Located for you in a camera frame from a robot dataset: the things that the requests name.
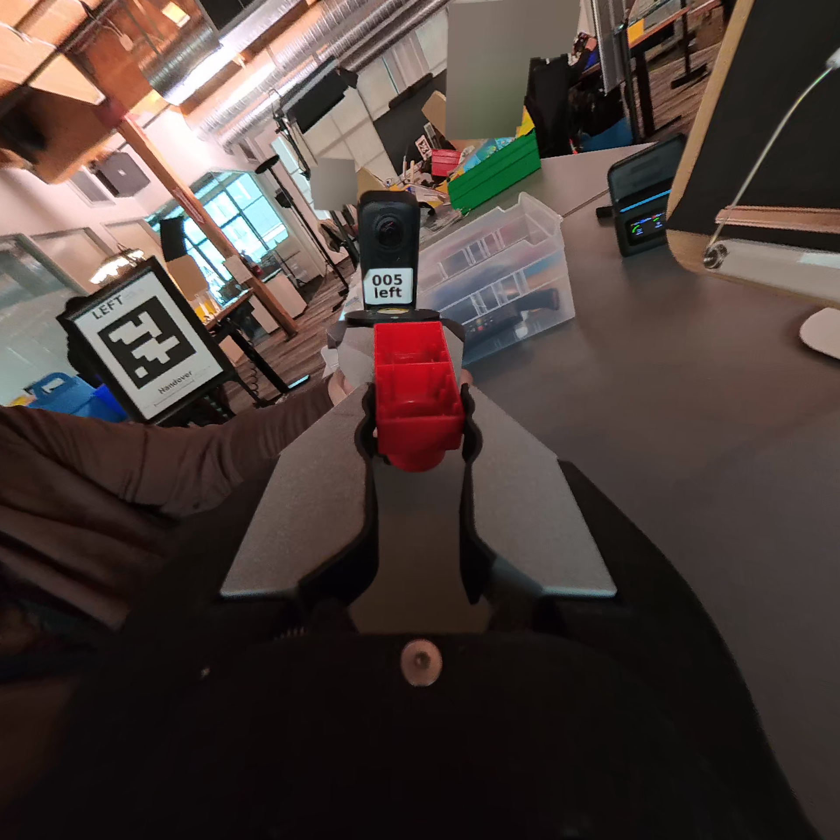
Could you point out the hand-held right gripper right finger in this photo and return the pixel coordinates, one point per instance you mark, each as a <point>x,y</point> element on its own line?
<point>531,518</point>

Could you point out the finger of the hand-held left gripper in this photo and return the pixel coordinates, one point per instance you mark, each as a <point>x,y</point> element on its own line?
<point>457,348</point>
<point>358,358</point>

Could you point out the black charging case with screen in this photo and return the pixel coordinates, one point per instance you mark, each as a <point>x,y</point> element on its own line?
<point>646,190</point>

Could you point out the red toy block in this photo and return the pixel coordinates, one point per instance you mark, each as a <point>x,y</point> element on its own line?
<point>417,400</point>

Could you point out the white cabinet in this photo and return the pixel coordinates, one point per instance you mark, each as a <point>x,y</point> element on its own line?
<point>285,295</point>

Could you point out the black white marker sign board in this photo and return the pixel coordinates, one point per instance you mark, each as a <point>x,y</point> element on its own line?
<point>151,341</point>

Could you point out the black floor lamp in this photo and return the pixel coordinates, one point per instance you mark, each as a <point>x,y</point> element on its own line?
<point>302,216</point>

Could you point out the blue plastic container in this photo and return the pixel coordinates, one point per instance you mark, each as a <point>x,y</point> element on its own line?
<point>72,397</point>

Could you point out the clear plastic bin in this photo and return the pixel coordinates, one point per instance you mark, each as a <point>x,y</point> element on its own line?
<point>499,262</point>

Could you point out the person's left forearm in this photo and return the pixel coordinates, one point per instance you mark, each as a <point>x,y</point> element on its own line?
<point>131,459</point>

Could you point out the black board book stand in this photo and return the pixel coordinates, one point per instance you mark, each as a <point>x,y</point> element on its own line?
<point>774,98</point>

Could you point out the black studio light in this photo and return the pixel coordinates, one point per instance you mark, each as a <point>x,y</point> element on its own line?
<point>321,98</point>

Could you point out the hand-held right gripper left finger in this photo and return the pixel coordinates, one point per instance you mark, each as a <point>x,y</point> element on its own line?
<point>308,518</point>

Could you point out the green storage bin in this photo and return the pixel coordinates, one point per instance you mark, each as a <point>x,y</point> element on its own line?
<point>499,170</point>

